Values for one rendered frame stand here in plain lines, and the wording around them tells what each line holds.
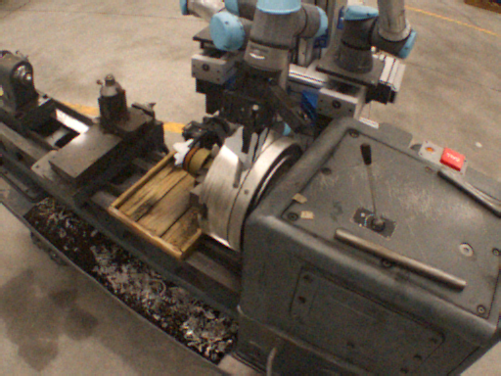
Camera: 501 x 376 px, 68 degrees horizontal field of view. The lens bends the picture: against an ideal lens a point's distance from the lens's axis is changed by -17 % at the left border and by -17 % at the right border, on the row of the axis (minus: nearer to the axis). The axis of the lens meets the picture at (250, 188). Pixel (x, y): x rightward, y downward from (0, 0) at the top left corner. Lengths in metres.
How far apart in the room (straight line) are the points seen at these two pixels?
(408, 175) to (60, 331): 1.78
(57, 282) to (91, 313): 0.29
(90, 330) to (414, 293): 1.69
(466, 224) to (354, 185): 0.27
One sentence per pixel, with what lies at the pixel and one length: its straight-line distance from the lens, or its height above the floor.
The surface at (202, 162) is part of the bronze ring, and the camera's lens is 1.15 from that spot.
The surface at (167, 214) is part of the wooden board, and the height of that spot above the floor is 0.89.
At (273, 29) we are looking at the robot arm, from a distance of 0.76.
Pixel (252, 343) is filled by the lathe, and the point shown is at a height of 0.70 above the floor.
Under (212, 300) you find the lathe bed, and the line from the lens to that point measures 1.36.
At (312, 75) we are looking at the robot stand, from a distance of 1.65.
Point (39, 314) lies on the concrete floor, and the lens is 2.32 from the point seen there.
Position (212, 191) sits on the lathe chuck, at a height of 1.17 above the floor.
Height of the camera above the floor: 1.89
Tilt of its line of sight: 45 degrees down
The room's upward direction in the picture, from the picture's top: 4 degrees clockwise
